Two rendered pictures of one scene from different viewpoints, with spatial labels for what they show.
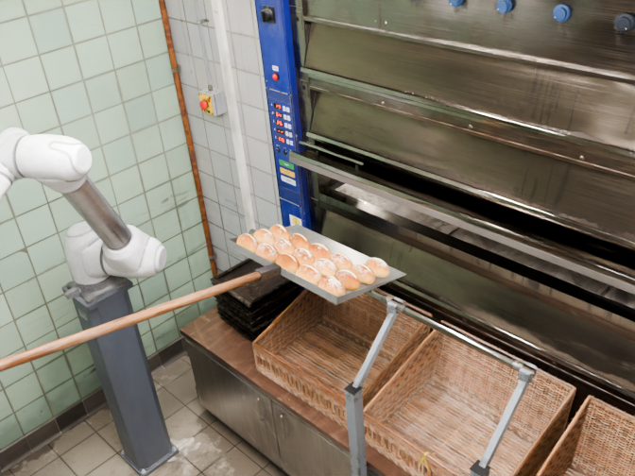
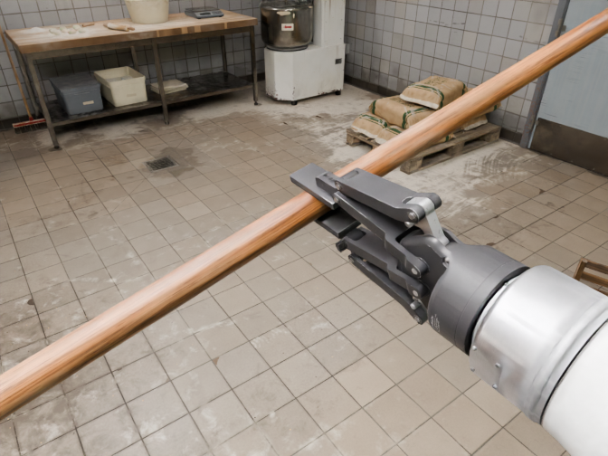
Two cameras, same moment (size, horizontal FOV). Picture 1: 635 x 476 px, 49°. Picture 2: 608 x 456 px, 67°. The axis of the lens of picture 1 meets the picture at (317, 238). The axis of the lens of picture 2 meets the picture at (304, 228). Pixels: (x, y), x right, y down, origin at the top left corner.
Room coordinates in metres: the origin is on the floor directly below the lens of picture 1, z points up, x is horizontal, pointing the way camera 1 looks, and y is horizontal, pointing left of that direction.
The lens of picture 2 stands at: (1.68, 0.89, 1.69)
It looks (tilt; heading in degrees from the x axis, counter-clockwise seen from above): 33 degrees down; 187
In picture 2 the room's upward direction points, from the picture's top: straight up
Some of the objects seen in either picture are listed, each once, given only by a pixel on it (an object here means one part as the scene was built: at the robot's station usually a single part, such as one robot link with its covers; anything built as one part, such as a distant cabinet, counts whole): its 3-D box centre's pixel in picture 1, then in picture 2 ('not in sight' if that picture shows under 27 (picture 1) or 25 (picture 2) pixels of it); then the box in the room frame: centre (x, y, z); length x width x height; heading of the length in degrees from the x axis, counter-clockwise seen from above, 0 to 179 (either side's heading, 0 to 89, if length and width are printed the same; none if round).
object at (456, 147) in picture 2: not in sight; (422, 135); (-2.46, 1.51, 0.07); 1.20 x 0.80 x 0.14; 132
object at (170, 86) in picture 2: not in sight; (169, 86); (-3.03, -1.12, 0.27); 0.34 x 0.26 x 0.08; 138
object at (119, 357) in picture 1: (126, 377); not in sight; (2.28, 0.89, 0.50); 0.21 x 0.21 x 1.00; 43
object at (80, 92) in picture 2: not in sight; (77, 93); (-2.43, -1.79, 0.35); 0.50 x 0.36 x 0.24; 42
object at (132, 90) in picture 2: not in sight; (121, 86); (-2.71, -1.48, 0.35); 0.50 x 0.36 x 0.24; 44
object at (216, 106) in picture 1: (212, 101); not in sight; (2.95, 0.41, 1.46); 0.10 x 0.07 x 0.10; 42
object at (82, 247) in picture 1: (88, 250); not in sight; (2.27, 0.88, 1.17); 0.18 x 0.16 x 0.22; 74
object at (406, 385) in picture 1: (464, 415); not in sight; (1.68, -0.45, 0.72); 0.56 x 0.49 x 0.28; 42
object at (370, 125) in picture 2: not in sight; (387, 120); (-2.39, 1.16, 0.22); 0.62 x 0.36 x 0.15; 138
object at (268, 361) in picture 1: (341, 343); not in sight; (2.12, -0.06, 0.72); 0.56 x 0.49 x 0.28; 43
